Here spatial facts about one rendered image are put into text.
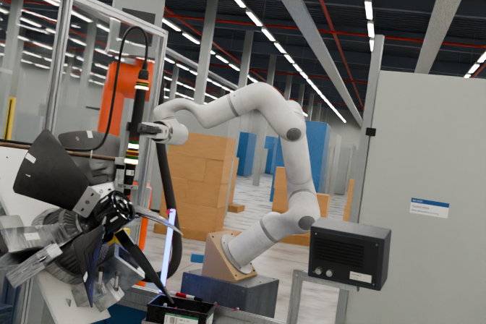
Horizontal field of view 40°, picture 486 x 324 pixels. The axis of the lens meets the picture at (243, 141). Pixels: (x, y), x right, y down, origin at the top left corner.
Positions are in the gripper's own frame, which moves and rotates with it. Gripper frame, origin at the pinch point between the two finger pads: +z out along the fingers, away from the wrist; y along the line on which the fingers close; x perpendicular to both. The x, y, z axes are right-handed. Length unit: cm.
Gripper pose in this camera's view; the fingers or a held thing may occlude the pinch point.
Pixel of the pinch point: (135, 127)
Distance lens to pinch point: 232.8
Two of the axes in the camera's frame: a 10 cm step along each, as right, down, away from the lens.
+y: -9.1, -1.2, 3.9
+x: 1.4, -9.9, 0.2
